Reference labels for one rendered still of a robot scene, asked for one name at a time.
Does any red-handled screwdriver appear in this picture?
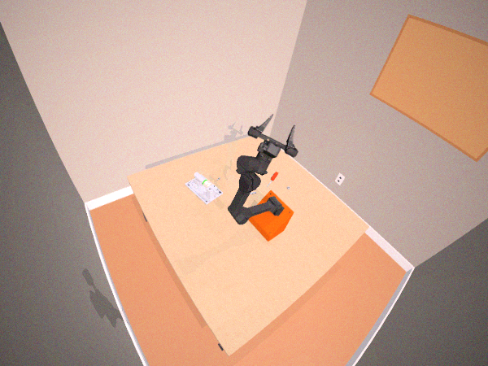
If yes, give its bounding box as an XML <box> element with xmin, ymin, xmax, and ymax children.
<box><xmin>268</xmin><ymin>172</ymin><xmax>278</xmax><ymax>185</ymax></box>

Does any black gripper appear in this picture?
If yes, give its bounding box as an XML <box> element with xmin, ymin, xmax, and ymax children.
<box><xmin>247</xmin><ymin>114</ymin><xmax>298</xmax><ymax>163</ymax></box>

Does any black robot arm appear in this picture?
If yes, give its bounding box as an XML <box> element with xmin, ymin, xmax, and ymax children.
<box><xmin>228</xmin><ymin>142</ymin><xmax>285</xmax><ymax>225</ymax></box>

